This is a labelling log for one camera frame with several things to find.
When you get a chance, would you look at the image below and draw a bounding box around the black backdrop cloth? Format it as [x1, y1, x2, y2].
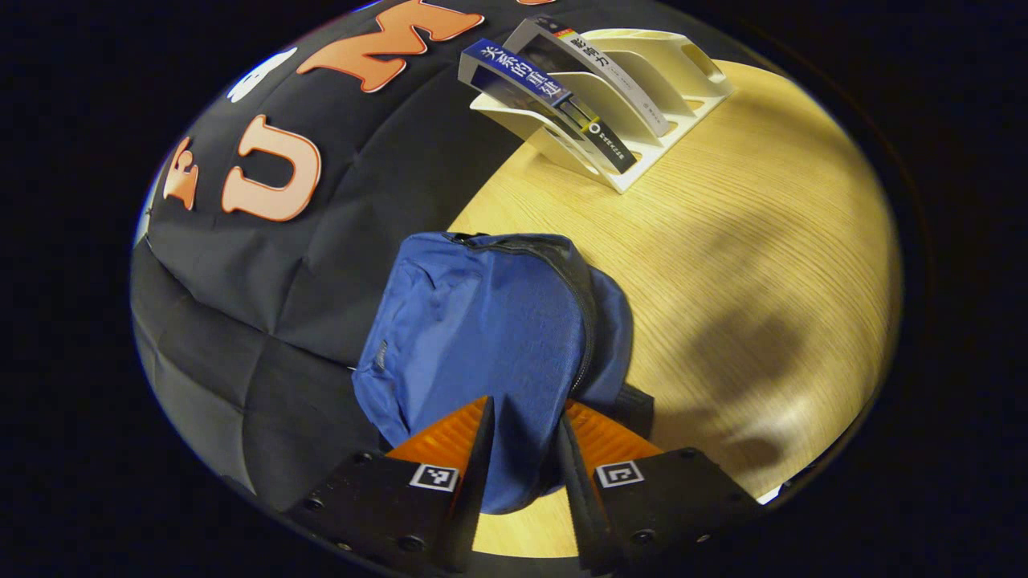
[131, 0, 667, 500]

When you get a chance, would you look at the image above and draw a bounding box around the blue cover book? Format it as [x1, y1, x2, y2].
[458, 38, 640, 176]

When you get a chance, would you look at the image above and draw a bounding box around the grey cover book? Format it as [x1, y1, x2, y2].
[504, 16, 675, 139]

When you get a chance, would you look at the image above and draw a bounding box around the white bookshelf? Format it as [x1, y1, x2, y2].
[469, 28, 736, 195]

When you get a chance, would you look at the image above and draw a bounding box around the blue schoolbag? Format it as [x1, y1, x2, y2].
[351, 231, 655, 515]

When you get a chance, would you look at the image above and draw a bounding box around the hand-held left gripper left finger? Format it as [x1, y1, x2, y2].
[285, 395, 497, 575]

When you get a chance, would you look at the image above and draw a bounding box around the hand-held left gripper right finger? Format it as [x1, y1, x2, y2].
[558, 399, 765, 576]

